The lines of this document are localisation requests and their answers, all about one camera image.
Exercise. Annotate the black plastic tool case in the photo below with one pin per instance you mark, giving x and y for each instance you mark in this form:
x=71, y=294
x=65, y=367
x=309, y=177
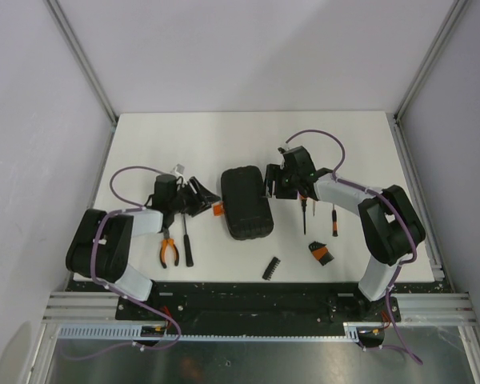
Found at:
x=246, y=209

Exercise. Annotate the right aluminium frame post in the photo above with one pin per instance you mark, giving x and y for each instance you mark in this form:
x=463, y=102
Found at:
x=445, y=32

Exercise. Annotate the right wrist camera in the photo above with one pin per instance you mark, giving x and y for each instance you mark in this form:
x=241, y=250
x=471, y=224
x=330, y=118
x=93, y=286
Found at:
x=284, y=148

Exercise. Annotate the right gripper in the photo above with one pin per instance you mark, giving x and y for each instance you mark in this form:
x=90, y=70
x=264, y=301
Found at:
x=274, y=174

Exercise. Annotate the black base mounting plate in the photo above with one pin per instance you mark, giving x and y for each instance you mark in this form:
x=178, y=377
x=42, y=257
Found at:
x=262, y=307

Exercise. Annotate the aluminium frame post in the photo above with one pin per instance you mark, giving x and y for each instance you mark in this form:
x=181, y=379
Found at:
x=67, y=32
x=445, y=32

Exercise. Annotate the left aluminium frame post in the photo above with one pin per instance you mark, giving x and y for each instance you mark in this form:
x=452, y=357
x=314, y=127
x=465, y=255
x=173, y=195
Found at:
x=67, y=32

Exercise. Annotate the small precision screwdriver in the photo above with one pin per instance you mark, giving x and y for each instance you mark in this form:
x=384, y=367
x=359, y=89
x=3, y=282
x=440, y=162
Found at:
x=334, y=221

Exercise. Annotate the grey slotted cable duct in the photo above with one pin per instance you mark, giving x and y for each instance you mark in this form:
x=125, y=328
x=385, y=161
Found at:
x=148, y=333

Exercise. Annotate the black bit holder strip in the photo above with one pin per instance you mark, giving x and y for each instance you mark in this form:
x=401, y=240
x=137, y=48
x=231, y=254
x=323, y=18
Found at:
x=271, y=268

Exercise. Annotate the orange handled pliers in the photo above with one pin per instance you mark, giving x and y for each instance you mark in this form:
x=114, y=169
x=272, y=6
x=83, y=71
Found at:
x=168, y=245

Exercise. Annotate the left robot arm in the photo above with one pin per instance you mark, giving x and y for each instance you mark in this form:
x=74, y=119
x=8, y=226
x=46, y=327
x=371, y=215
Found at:
x=101, y=245

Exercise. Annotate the claw hammer black handle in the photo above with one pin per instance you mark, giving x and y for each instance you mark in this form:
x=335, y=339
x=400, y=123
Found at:
x=187, y=244

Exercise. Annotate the orange handled screwdriver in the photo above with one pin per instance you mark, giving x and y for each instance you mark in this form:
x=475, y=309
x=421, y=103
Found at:
x=303, y=201

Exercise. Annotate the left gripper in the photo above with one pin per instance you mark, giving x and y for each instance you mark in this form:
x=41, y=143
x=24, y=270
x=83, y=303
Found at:
x=205, y=196

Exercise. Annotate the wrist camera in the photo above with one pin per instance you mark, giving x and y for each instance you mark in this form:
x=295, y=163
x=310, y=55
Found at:
x=284, y=148
x=178, y=170

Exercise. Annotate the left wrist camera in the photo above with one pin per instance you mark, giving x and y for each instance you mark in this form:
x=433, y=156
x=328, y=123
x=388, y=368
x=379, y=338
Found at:
x=178, y=170

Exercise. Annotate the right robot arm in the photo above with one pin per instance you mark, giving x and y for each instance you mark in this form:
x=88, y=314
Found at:
x=391, y=227

